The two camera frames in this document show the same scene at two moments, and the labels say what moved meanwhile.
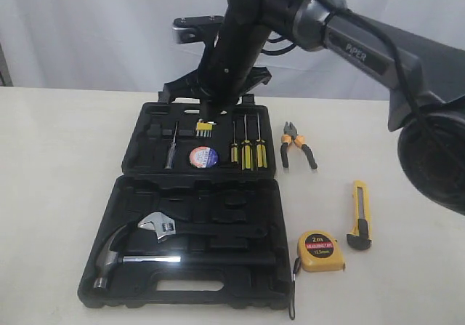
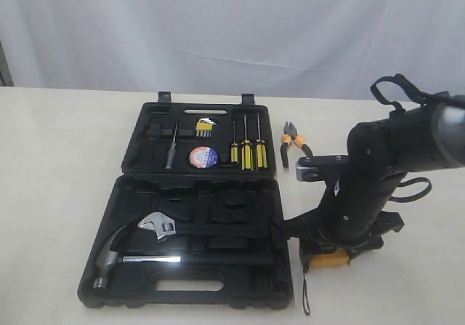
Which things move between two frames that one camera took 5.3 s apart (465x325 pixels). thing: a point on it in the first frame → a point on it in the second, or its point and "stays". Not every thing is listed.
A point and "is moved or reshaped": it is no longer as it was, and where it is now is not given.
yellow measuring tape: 319,251 is moved or reshaped
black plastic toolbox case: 197,222 stays
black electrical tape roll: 203,157 stays
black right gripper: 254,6 → 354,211
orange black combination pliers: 290,134 stays
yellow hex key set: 204,128 stays
